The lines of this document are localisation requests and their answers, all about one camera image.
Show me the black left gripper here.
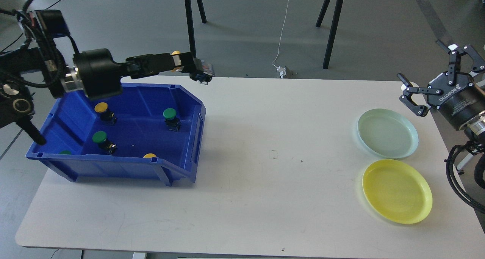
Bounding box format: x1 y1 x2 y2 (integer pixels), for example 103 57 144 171
73 49 194 100

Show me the green push button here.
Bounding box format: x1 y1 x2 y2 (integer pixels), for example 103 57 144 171
91 131 117 155
163 108 181 132

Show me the black tripod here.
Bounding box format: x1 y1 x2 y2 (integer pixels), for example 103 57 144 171
184 0 207 57
316 0 344 70

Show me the yellow push button back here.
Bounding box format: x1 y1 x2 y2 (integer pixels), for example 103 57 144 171
95 102 117 126

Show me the white cable with plug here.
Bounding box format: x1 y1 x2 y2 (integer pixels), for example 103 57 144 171
271 0 293 79

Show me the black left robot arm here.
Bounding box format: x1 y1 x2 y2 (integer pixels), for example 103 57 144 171
1 0 211 145

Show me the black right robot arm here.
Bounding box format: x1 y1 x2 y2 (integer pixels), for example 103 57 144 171
397 40 485 213

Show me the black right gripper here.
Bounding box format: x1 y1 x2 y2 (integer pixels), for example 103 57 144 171
397 39 485 131

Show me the black tripod right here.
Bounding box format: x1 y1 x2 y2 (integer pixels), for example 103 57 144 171
316 0 344 70

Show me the black tripod left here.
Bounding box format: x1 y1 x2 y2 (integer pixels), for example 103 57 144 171
184 0 207 57

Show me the yellow push button front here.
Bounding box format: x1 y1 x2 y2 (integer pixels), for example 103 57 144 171
143 153 156 159

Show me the blue plastic storage bin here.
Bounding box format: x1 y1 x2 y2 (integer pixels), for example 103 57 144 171
26 83 206 186

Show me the light green plastic plate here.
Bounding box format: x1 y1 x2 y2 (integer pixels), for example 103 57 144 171
356 108 419 159

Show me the yellow push button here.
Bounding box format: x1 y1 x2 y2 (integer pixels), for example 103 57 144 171
171 50 214 85
95 102 117 126
143 153 156 159

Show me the yellow plastic plate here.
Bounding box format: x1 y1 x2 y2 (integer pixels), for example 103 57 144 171
361 159 433 224

